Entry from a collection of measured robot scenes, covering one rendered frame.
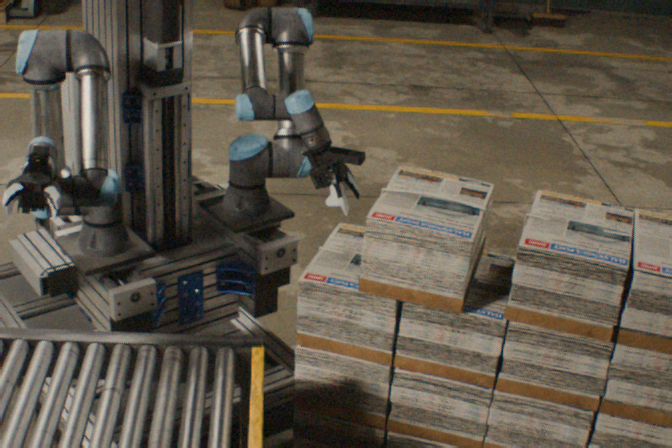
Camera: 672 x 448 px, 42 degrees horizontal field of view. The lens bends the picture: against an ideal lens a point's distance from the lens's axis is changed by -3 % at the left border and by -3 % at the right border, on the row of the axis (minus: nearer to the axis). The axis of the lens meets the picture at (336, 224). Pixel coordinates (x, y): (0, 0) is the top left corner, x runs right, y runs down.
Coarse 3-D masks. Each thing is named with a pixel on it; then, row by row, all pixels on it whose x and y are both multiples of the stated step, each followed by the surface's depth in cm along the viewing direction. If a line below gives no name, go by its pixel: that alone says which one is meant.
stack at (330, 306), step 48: (336, 240) 273; (336, 288) 250; (480, 288) 254; (336, 336) 257; (384, 336) 253; (432, 336) 249; (480, 336) 244; (528, 336) 239; (576, 336) 235; (336, 384) 264; (384, 384) 259; (432, 384) 254; (528, 384) 245; (576, 384) 241; (624, 384) 236; (336, 432) 273; (384, 432) 269; (480, 432) 257; (528, 432) 252; (576, 432) 246; (624, 432) 243
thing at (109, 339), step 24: (0, 336) 222; (24, 336) 223; (48, 336) 224; (72, 336) 225; (96, 336) 226; (120, 336) 227; (144, 336) 227; (168, 336) 228; (192, 336) 229; (216, 336) 230; (240, 336) 230; (240, 360) 228; (240, 384) 232
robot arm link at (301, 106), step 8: (288, 96) 251; (296, 96) 247; (304, 96) 247; (288, 104) 248; (296, 104) 247; (304, 104) 247; (312, 104) 249; (296, 112) 248; (304, 112) 248; (312, 112) 249; (296, 120) 250; (304, 120) 249; (312, 120) 249; (320, 120) 251; (304, 128) 250; (312, 128) 249; (320, 128) 250
